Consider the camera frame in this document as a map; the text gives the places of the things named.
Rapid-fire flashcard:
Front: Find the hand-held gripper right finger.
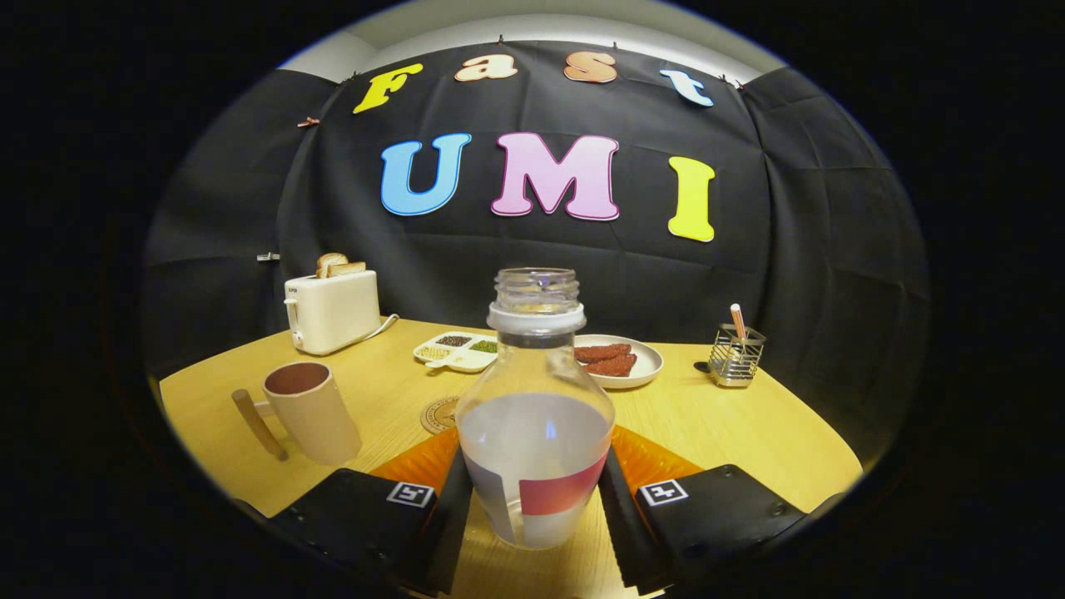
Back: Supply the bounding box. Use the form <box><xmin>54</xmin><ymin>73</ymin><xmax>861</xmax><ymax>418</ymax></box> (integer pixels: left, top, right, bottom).
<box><xmin>597</xmin><ymin>426</ymin><xmax>845</xmax><ymax>596</ymax></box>

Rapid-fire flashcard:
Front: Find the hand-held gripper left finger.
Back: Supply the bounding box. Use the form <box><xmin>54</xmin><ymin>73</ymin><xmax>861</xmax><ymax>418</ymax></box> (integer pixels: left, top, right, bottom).
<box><xmin>235</xmin><ymin>427</ymin><xmax>473</xmax><ymax>597</ymax></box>

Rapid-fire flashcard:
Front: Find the cream cup with wooden handle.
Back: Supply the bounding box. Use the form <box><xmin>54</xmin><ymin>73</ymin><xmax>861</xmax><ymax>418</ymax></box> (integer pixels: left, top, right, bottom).
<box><xmin>231</xmin><ymin>361</ymin><xmax>364</xmax><ymax>467</ymax></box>

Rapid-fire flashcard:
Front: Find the round wooden coaster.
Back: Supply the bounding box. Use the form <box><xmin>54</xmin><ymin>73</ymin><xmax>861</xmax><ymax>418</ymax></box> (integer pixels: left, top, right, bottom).
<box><xmin>419</xmin><ymin>396</ymin><xmax>461</xmax><ymax>436</ymax></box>

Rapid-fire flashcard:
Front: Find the clear juice bottle red label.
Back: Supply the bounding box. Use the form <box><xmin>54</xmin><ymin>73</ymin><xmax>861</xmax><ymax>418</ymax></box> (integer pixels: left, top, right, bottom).
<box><xmin>455</xmin><ymin>267</ymin><xmax>617</xmax><ymax>551</ymax></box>

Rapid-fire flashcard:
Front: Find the wooden table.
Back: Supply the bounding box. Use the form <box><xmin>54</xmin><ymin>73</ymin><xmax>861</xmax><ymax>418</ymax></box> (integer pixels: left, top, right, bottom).
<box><xmin>158</xmin><ymin>319</ymin><xmax>864</xmax><ymax>599</ymax></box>

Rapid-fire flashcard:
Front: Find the white round plate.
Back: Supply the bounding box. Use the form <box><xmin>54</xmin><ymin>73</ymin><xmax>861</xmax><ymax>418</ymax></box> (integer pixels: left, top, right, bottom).
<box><xmin>572</xmin><ymin>334</ymin><xmax>665</xmax><ymax>390</ymax></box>

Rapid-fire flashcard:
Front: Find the white divided seed tray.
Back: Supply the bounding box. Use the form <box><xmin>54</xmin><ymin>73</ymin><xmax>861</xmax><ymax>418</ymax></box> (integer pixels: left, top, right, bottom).
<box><xmin>413</xmin><ymin>332</ymin><xmax>500</xmax><ymax>374</ymax></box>

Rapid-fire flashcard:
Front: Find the cream toaster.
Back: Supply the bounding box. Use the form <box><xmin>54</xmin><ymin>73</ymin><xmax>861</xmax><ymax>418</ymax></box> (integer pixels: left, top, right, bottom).
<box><xmin>284</xmin><ymin>270</ymin><xmax>383</xmax><ymax>357</ymax></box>

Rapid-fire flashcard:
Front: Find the black backdrop cloth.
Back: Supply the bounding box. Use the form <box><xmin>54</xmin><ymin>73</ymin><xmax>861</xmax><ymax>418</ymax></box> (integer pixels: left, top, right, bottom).
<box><xmin>141</xmin><ymin>40</ymin><xmax>931</xmax><ymax>467</ymax></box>

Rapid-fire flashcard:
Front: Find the metal wire utensil holder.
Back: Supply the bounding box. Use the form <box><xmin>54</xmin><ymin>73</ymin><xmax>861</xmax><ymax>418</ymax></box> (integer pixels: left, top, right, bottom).
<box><xmin>708</xmin><ymin>324</ymin><xmax>766</xmax><ymax>389</ymax></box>

